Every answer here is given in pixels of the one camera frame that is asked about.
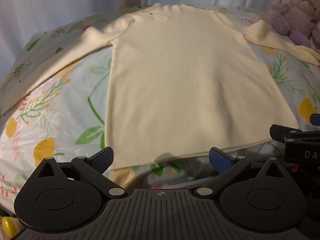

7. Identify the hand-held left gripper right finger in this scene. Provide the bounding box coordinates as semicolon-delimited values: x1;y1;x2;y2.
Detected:
194;148;284;197

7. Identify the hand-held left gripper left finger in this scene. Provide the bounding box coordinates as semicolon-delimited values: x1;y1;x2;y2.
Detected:
37;147;127;198

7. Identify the cream long-sleeve sweater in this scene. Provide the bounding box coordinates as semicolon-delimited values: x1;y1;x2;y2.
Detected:
0;3;320;173

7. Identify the purple teddy bear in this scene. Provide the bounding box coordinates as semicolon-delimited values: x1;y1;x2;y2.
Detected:
269;0;320;48

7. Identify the yellow object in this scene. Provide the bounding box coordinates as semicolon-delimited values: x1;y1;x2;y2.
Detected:
1;216;19;238

